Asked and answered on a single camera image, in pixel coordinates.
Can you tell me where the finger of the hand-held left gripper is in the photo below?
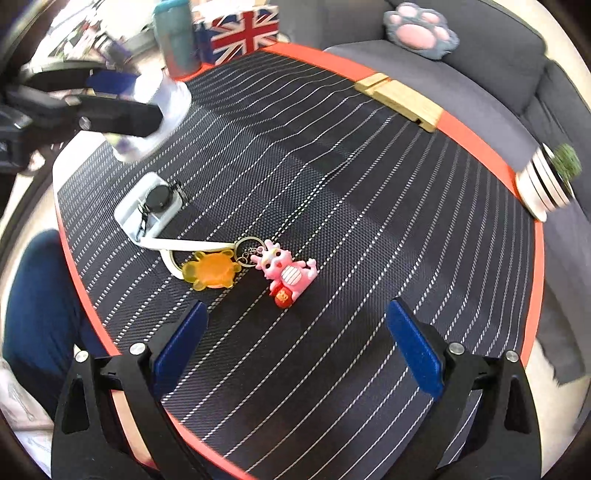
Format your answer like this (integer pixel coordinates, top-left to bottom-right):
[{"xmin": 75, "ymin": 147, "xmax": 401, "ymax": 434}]
[
  {"xmin": 21, "ymin": 64, "xmax": 139, "ymax": 97},
  {"xmin": 4, "ymin": 89, "xmax": 165, "ymax": 139}
]

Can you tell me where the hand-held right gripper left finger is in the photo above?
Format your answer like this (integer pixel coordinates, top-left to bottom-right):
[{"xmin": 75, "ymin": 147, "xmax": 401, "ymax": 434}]
[{"xmin": 52, "ymin": 300, "xmax": 209, "ymax": 480}]

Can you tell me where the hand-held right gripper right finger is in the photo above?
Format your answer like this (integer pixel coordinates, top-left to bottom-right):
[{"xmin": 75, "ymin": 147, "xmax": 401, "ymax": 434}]
[{"xmin": 386, "ymin": 298, "xmax": 539, "ymax": 480}]

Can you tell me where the black round badge reel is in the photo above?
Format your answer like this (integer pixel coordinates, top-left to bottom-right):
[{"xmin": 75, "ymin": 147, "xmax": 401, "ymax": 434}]
[{"xmin": 137, "ymin": 182, "xmax": 186, "ymax": 232}]

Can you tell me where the white divided plastic tray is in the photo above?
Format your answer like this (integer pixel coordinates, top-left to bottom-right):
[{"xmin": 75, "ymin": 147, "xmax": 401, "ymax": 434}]
[{"xmin": 115, "ymin": 172, "xmax": 182, "ymax": 241}]

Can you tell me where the pink dragon keychain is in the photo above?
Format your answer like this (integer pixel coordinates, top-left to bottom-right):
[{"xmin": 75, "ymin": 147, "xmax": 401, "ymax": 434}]
[{"xmin": 238, "ymin": 237, "xmax": 319, "ymax": 309}]

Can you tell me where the teal insulated bottle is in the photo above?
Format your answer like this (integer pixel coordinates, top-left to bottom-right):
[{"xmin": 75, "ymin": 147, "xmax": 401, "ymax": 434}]
[{"xmin": 153, "ymin": 0, "xmax": 202, "ymax": 78}]

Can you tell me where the flag print tissue box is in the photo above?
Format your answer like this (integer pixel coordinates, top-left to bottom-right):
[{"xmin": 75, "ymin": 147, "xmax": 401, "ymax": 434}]
[{"xmin": 191, "ymin": 6, "xmax": 281, "ymax": 65}]

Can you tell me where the person's right leg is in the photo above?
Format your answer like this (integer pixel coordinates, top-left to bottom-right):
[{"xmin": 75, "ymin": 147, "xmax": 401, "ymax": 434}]
[{"xmin": 2, "ymin": 230, "xmax": 100, "ymax": 416}]

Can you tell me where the person's white patterned shirt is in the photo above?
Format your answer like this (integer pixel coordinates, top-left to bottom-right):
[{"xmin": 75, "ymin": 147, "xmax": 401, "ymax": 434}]
[{"xmin": 0, "ymin": 355, "xmax": 54, "ymax": 476}]

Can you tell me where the black striped table mat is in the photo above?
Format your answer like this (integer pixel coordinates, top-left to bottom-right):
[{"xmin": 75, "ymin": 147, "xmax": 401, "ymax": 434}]
[{"xmin": 58, "ymin": 51, "xmax": 539, "ymax": 480}]

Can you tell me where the potted cactus striped pot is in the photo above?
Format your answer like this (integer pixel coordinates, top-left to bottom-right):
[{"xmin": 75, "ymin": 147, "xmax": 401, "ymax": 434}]
[{"xmin": 515, "ymin": 143, "xmax": 581, "ymax": 221}]

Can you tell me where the red round table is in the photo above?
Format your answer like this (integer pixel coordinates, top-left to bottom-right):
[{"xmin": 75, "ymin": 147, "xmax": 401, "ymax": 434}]
[{"xmin": 52, "ymin": 42, "xmax": 546, "ymax": 480}]

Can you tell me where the wooden phone stand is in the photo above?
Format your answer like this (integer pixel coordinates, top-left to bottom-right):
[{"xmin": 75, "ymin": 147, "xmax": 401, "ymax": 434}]
[{"xmin": 355, "ymin": 74, "xmax": 444, "ymax": 133}]

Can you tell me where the grey fabric sofa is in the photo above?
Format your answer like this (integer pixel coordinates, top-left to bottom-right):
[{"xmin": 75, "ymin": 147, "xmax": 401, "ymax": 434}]
[{"xmin": 259, "ymin": 0, "xmax": 591, "ymax": 385}]

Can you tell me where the grey pink paw cushion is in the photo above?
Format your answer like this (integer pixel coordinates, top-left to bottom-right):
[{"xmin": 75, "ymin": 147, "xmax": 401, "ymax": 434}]
[{"xmin": 383, "ymin": 2, "xmax": 461, "ymax": 61}]

